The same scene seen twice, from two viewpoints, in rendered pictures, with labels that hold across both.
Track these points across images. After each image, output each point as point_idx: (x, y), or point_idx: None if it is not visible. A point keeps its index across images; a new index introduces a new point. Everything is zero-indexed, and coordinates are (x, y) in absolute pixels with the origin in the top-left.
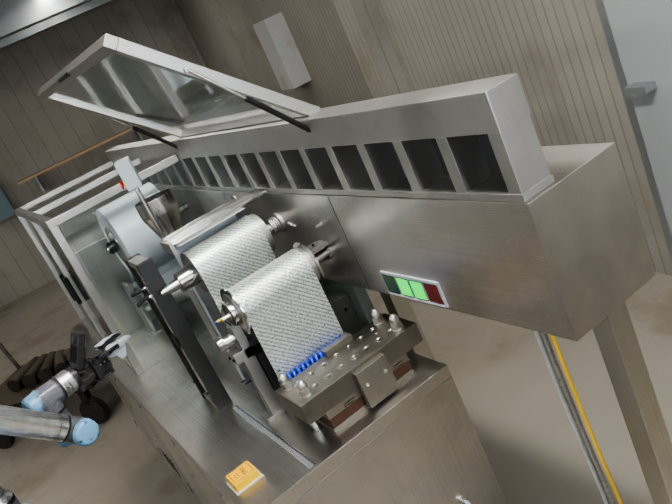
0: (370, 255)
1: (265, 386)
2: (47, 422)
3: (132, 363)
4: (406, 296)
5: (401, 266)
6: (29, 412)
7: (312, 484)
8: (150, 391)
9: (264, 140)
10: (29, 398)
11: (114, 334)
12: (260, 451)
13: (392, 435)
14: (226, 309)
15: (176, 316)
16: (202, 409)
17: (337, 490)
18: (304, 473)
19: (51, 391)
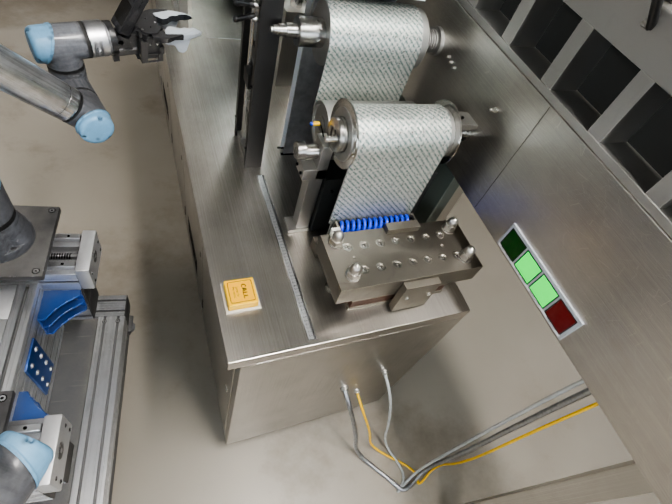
0: (522, 202)
1: (308, 206)
2: (47, 94)
3: (181, 22)
4: (517, 270)
5: (552, 257)
6: (25, 69)
7: (301, 352)
8: (185, 71)
9: None
10: (38, 32)
11: (184, 15)
12: (267, 267)
13: (387, 338)
14: (337, 129)
15: (267, 62)
16: (228, 148)
17: (315, 358)
18: (301, 343)
19: (72, 42)
